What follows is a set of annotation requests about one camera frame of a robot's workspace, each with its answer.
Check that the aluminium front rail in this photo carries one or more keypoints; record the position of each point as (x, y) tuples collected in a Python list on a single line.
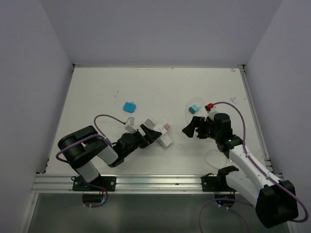
[(150, 184)]

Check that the pink plug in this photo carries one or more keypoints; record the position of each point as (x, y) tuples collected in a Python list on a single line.
[(167, 126)]

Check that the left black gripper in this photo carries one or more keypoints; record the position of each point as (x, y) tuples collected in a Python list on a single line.
[(151, 136)]

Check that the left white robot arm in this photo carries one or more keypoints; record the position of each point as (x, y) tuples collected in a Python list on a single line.
[(79, 148)]

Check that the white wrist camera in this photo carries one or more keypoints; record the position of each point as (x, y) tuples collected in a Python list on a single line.
[(211, 111), (129, 125)]

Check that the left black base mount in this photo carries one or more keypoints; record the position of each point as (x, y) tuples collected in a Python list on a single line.
[(106, 182)]

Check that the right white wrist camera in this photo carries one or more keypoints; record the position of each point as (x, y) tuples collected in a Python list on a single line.
[(211, 111)]

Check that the aluminium rail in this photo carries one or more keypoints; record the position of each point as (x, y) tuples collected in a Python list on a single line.
[(255, 119), (150, 184)]

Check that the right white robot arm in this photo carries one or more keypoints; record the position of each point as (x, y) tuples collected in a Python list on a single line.
[(272, 198)]

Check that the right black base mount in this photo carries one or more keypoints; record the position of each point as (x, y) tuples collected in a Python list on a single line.
[(215, 183)]

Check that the blue plug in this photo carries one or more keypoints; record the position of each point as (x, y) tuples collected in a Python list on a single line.
[(129, 107)]

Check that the white charger block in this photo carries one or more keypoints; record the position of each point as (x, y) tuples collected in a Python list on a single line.
[(165, 141)]

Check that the aluminium right side rail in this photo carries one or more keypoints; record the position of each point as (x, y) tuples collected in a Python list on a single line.
[(255, 119)]

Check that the teal plug adapter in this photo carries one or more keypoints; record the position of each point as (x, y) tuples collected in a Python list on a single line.
[(193, 109)]

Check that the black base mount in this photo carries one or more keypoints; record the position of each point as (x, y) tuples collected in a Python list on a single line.
[(106, 182), (215, 183)]

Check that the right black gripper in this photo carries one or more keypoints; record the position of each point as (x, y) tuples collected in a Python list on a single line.
[(189, 130)]

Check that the white power strip socket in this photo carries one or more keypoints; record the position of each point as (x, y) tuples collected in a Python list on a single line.
[(156, 126)]

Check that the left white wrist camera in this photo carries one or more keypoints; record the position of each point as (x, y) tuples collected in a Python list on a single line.
[(129, 125)]

